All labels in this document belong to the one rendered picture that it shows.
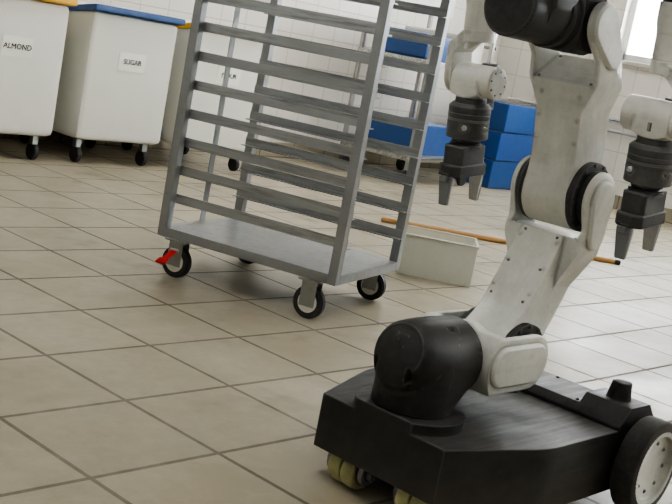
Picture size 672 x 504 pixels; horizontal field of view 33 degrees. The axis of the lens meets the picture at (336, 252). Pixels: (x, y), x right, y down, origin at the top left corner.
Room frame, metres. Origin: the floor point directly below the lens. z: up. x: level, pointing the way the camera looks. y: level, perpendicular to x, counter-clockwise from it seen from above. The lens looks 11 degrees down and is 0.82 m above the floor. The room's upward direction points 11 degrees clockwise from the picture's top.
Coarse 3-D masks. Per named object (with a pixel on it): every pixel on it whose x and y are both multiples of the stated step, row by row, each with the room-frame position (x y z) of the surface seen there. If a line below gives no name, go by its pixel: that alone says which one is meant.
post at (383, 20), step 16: (384, 0) 3.25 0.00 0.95; (384, 16) 3.25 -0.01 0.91; (384, 32) 3.25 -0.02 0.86; (384, 48) 3.27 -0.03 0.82; (368, 64) 3.26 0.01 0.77; (368, 80) 3.26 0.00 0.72; (368, 96) 3.25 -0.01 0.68; (368, 112) 3.25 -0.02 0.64; (368, 128) 3.27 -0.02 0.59; (352, 160) 3.26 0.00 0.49; (352, 176) 3.25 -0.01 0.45; (352, 192) 3.25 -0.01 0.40; (352, 208) 3.26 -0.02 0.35; (336, 240) 3.26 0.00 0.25; (336, 256) 3.25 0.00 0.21; (336, 272) 3.25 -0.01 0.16
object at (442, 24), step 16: (448, 0) 3.66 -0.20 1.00; (448, 16) 3.67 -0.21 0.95; (432, 48) 3.67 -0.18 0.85; (432, 64) 3.66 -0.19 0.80; (432, 80) 3.66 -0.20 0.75; (432, 96) 3.67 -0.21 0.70; (416, 144) 3.66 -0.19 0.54; (416, 160) 3.66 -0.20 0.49; (416, 176) 3.67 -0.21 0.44; (400, 224) 3.66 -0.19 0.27; (400, 240) 3.66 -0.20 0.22; (400, 256) 3.68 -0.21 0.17
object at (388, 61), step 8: (264, 32) 3.92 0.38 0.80; (304, 40) 3.86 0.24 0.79; (344, 48) 3.79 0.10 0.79; (384, 56) 3.73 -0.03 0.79; (384, 64) 3.70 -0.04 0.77; (392, 64) 3.72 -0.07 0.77; (400, 64) 3.71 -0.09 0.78; (408, 64) 3.69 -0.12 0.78; (416, 64) 3.68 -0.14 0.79; (424, 64) 3.67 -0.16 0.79; (424, 72) 3.64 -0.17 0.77; (432, 72) 3.66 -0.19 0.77
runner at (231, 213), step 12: (192, 204) 3.50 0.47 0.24; (204, 204) 3.48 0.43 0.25; (216, 204) 3.47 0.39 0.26; (228, 216) 3.45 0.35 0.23; (240, 216) 3.43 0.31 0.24; (252, 216) 3.41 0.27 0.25; (276, 228) 3.37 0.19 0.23; (288, 228) 3.36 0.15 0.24; (300, 228) 3.34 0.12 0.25; (312, 240) 3.32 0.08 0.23; (324, 240) 3.31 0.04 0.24; (348, 240) 3.28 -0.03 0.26
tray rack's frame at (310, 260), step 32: (192, 32) 3.51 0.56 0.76; (192, 64) 3.50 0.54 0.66; (192, 96) 3.53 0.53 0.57; (160, 224) 3.51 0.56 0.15; (192, 224) 3.64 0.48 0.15; (224, 224) 3.75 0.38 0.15; (256, 256) 3.36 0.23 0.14; (288, 256) 3.41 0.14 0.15; (320, 256) 3.51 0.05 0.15; (352, 256) 3.61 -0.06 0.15; (320, 288) 3.30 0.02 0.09
